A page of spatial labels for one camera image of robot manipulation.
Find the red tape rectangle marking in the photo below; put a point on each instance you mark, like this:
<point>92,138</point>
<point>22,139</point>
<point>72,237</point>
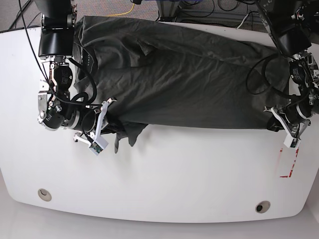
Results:
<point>286,162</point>

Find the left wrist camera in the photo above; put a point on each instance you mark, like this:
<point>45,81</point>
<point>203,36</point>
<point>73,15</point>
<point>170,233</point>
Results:
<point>291,142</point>

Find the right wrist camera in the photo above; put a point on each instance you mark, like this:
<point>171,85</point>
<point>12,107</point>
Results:
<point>97,148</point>

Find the dark grey t-shirt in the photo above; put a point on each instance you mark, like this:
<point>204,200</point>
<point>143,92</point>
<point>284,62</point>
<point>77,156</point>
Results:
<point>172,75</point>

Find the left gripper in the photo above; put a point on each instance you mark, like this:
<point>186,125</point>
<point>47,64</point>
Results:
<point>292,121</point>

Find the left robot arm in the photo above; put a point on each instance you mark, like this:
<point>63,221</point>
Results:
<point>290,24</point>

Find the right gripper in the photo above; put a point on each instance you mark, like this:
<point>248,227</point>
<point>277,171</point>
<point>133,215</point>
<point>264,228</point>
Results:
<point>92,124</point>

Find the left table cable grommet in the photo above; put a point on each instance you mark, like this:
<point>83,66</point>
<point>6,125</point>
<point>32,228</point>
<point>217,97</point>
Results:
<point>44,195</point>

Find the table cable grommet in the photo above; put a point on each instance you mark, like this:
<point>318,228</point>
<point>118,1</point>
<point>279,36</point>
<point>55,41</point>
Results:
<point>262,207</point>
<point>44,195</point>

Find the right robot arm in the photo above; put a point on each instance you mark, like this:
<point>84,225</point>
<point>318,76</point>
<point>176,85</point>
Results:
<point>55,105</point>

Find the right table cable grommet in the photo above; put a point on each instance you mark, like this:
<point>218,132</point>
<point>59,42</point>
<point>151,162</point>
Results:
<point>262,207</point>

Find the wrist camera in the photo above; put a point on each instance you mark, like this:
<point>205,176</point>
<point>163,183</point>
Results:
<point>291,142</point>
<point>97,148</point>

